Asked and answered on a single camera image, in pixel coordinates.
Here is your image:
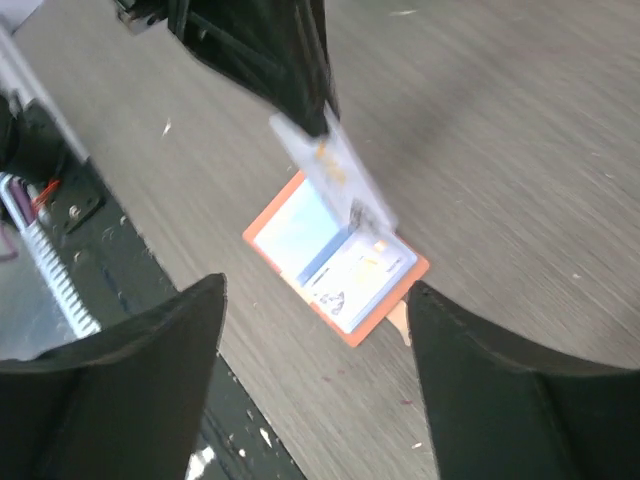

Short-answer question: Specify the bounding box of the silver VIP card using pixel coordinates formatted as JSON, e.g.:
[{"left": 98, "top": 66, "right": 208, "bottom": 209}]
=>
[
  {"left": 304, "top": 233, "right": 417, "bottom": 334},
  {"left": 269, "top": 106, "right": 398, "bottom": 234}
]

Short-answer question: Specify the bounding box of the tan leather card holder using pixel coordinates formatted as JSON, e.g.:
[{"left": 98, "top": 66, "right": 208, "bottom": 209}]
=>
[{"left": 243, "top": 173, "right": 429, "bottom": 347}]

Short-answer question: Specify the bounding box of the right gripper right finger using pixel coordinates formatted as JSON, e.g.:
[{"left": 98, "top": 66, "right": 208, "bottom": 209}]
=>
[{"left": 408, "top": 281, "right": 639, "bottom": 480}]

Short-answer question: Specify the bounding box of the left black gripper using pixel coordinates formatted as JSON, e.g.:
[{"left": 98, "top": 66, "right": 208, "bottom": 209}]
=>
[{"left": 113, "top": 0, "right": 339, "bottom": 138}]

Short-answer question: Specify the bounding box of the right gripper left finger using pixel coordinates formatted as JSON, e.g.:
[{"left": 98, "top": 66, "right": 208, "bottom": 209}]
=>
[{"left": 1, "top": 273, "right": 226, "bottom": 480}]

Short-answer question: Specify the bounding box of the white slotted cable duct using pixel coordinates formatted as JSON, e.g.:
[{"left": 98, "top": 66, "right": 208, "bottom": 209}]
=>
[{"left": 1, "top": 174, "right": 101, "bottom": 338}]

